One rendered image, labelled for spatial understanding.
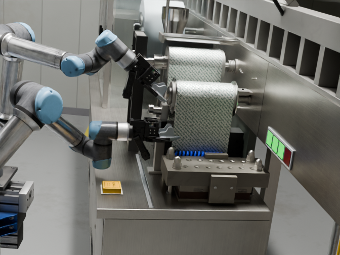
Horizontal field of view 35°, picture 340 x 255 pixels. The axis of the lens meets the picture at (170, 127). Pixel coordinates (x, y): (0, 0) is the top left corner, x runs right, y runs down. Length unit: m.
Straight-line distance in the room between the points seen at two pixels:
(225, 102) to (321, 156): 0.65
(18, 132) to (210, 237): 0.81
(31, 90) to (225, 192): 0.81
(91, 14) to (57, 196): 2.34
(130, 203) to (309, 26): 0.89
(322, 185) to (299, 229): 2.43
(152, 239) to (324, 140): 0.78
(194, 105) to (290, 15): 0.52
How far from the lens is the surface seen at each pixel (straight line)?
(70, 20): 5.84
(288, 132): 1.85
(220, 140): 2.21
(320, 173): 1.64
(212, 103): 2.15
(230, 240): 2.11
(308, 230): 4.05
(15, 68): 2.35
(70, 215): 3.84
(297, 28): 1.86
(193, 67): 2.34
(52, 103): 1.85
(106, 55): 2.08
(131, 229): 2.02
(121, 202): 2.02
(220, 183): 2.04
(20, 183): 2.47
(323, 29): 1.69
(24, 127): 1.84
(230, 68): 2.43
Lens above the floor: 1.79
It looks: 18 degrees down
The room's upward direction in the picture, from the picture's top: 6 degrees clockwise
